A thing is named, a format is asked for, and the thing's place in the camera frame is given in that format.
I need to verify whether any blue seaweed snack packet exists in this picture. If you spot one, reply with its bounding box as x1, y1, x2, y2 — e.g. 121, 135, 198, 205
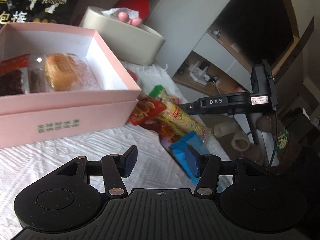
171, 132, 210, 185

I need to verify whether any yellow clear cracker packet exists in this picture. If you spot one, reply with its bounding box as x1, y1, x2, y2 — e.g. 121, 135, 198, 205
149, 85, 212, 142

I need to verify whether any large red snack bag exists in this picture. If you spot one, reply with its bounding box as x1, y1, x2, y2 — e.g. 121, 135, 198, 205
139, 117, 185, 154

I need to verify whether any red small snack packet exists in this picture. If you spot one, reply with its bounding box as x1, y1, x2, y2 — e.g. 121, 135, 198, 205
129, 95, 167, 126

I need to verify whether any bread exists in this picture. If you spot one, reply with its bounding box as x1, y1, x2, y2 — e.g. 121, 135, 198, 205
44, 53, 100, 92

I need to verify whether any clear dark snack bar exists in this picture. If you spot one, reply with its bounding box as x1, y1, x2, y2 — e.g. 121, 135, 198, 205
0, 54, 50, 96

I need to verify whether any white textured tablecloth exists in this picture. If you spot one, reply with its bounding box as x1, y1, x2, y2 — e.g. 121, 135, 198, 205
0, 61, 233, 240

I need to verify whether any white router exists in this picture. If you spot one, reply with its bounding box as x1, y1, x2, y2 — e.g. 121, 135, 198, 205
189, 61, 211, 86

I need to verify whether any black television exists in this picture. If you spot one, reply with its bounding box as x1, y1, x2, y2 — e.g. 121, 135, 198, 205
212, 0, 299, 66

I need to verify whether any pink cardboard box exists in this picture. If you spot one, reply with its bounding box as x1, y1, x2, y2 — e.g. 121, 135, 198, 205
1, 23, 141, 148

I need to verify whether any cream tissue box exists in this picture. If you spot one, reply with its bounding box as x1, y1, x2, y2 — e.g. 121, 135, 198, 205
80, 7, 165, 65

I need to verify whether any pink toy on tissue box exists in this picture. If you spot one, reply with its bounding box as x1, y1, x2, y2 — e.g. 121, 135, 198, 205
118, 11, 143, 27

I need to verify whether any white tissue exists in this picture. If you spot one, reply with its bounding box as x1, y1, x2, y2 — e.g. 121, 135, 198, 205
101, 8, 139, 18

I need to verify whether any red round paddle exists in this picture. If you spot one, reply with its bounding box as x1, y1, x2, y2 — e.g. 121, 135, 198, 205
113, 0, 150, 21

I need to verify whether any black plum snack bag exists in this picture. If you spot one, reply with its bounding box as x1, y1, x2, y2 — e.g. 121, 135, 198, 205
1, 0, 79, 27

